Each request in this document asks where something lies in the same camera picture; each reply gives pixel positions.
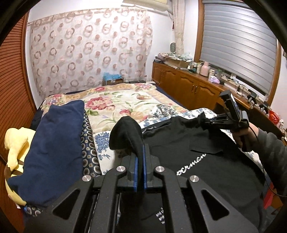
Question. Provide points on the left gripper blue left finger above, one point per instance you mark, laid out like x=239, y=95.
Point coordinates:
x=129, y=170

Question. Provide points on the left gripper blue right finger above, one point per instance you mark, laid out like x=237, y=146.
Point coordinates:
x=150, y=163

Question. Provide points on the black t-shirt white script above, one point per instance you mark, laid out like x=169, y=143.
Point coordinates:
x=243, y=194

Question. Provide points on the person's right grey sleeve forearm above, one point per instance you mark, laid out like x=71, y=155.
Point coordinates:
x=272, y=154

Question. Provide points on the person's right hand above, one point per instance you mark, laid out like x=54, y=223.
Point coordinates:
x=246, y=138

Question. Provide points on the blue white floral bedsheet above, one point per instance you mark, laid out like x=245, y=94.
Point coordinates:
x=186, y=147

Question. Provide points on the red plastic basket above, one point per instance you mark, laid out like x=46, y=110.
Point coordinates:
x=273, y=117

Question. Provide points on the dark circle patterned cloth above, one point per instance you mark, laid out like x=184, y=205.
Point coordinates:
x=91, y=164

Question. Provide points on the purple small pouch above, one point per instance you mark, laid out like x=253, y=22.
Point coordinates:
x=214, y=79

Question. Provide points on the brown wooden sideboard cabinet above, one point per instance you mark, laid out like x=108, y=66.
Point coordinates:
x=194, y=91

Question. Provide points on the pink thermos jug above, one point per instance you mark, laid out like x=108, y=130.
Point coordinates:
x=204, y=71

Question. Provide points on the floral red beige blanket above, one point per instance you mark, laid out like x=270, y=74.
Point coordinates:
x=105, y=105

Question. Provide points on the navy blue folded cloth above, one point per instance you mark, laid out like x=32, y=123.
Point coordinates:
x=54, y=161

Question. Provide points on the cardboard box with clutter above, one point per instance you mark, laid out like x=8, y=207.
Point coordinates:
x=173, y=60

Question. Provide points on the grey window roller shutter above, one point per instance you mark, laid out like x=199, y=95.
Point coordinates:
x=236, y=39

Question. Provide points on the blue item on box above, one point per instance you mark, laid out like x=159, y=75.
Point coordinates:
x=112, y=79

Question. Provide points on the small grey desk fan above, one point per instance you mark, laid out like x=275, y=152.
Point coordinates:
x=173, y=47

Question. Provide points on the brown louvered wardrobe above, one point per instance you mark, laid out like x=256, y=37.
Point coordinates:
x=17, y=108

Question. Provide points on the circle patterned lace curtain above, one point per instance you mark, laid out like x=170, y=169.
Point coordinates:
x=73, y=51

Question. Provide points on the beige wall air conditioner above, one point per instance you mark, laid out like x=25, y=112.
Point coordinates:
x=157, y=5

